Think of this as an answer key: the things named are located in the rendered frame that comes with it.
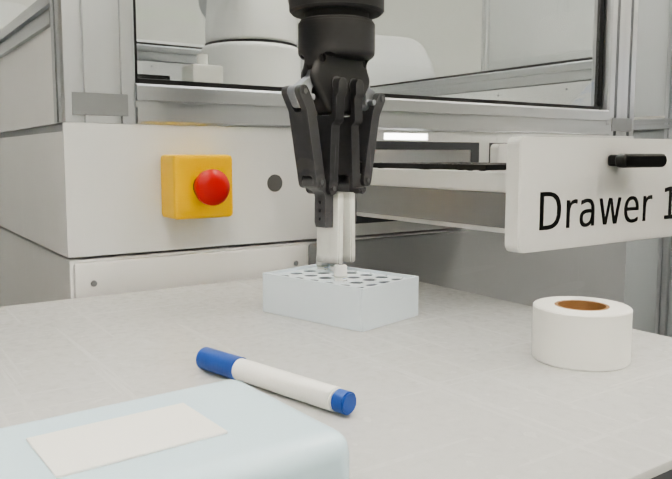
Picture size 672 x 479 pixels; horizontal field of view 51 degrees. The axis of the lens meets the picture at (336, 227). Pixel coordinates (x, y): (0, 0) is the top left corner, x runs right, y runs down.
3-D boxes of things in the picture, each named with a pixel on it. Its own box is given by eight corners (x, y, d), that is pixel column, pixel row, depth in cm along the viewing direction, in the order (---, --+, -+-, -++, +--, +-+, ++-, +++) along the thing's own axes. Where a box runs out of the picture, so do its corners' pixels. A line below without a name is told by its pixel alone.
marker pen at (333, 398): (358, 413, 42) (358, 386, 41) (340, 420, 40) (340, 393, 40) (213, 366, 51) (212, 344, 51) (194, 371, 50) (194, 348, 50)
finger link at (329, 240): (344, 193, 69) (339, 193, 69) (343, 264, 70) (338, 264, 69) (321, 191, 71) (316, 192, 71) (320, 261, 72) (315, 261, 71)
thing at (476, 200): (665, 221, 83) (667, 169, 83) (515, 235, 69) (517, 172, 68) (434, 202, 116) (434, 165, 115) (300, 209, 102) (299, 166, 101)
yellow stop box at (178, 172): (236, 217, 81) (235, 154, 81) (177, 220, 77) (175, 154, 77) (217, 214, 86) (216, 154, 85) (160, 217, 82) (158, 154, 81)
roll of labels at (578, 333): (614, 346, 56) (616, 296, 56) (644, 373, 49) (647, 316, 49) (524, 344, 57) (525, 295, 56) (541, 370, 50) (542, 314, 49)
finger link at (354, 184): (324, 81, 71) (333, 81, 72) (329, 192, 73) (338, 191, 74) (354, 79, 68) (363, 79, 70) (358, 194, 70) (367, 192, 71)
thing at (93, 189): (630, 213, 133) (634, 136, 132) (68, 258, 76) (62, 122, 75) (342, 192, 211) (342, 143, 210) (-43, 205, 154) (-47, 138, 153)
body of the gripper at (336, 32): (336, 28, 74) (336, 118, 75) (278, 17, 68) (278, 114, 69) (393, 20, 70) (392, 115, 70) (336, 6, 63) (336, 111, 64)
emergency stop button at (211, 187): (232, 205, 79) (232, 169, 78) (199, 206, 76) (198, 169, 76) (221, 203, 81) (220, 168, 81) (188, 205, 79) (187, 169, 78)
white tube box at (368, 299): (418, 315, 67) (419, 275, 66) (362, 332, 60) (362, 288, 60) (320, 298, 75) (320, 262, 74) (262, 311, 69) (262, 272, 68)
